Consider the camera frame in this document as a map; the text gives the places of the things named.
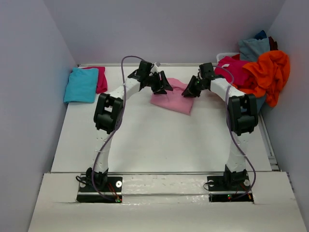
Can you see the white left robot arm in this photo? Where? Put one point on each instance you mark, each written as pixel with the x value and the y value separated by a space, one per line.
pixel 109 113

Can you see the maroon t-shirt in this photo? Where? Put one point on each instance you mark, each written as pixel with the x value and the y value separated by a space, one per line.
pixel 273 45

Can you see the folded magenta t-shirt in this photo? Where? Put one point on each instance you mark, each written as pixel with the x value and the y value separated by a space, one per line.
pixel 102 85

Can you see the crumpled magenta t-shirt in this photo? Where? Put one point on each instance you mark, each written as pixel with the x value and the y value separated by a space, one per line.
pixel 234 66

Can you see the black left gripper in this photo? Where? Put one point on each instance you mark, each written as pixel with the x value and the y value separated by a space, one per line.
pixel 161 85

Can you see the crumpled orange t-shirt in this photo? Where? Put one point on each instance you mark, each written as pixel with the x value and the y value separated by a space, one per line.
pixel 267 76

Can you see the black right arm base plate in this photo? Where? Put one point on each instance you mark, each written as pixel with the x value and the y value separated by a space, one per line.
pixel 220 193

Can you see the folded turquoise t-shirt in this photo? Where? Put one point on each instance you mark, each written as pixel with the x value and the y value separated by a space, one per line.
pixel 81 86

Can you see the grey-blue t-shirt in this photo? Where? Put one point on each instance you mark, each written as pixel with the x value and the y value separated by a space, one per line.
pixel 251 49

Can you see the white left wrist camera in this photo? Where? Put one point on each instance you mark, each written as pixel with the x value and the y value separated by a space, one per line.
pixel 156 67

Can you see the light pink t-shirt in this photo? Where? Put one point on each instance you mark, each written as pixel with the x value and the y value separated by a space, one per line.
pixel 174 100

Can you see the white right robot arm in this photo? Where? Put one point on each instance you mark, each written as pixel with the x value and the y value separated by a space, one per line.
pixel 241 118

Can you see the dark blue t-shirt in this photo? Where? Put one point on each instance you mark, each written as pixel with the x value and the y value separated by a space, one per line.
pixel 261 35

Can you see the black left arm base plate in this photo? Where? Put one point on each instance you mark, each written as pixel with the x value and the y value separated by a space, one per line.
pixel 110 193

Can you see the white laundry basket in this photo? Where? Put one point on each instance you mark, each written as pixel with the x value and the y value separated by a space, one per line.
pixel 220 56

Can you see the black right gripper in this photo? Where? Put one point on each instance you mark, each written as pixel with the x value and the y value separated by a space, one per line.
pixel 190 91

